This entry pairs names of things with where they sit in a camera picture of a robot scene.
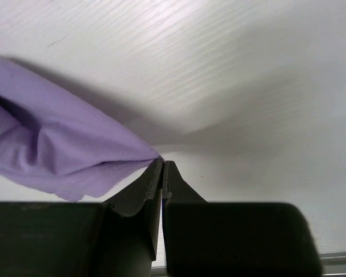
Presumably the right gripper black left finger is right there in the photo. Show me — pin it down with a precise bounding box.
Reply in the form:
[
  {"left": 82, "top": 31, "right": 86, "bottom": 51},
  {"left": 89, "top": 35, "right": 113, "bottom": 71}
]
[{"left": 0, "top": 159, "right": 163, "bottom": 276}]

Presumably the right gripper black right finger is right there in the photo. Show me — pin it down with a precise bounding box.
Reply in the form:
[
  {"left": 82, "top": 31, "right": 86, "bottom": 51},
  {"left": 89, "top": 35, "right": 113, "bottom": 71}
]
[{"left": 163, "top": 161, "right": 323, "bottom": 276}]

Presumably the purple t shirt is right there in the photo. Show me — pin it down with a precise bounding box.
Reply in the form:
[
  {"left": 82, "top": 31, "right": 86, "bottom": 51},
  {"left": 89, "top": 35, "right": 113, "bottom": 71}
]
[{"left": 0, "top": 58, "right": 159, "bottom": 201}]

